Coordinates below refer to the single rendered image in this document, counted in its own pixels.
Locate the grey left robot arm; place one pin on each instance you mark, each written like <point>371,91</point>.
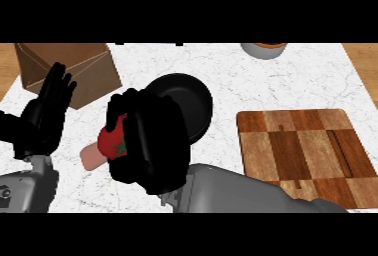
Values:
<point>27,186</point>

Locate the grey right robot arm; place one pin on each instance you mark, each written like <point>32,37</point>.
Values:
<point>246,193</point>

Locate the brown paper bag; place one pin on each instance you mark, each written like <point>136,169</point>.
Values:
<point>68,71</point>

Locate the red tomato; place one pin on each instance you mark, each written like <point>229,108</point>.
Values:
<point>113,140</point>

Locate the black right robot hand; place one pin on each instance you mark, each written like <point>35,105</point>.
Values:
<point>153,140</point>

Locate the checkered wooden cutting board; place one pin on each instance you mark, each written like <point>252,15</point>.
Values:
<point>305,155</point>

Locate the black pot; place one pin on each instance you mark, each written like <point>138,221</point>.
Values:
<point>190,100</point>

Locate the pink sausage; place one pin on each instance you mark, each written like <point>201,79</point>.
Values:
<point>92,159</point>

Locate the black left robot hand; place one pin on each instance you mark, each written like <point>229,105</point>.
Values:
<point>45,113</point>

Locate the grey cup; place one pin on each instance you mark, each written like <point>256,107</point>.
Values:
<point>265,50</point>

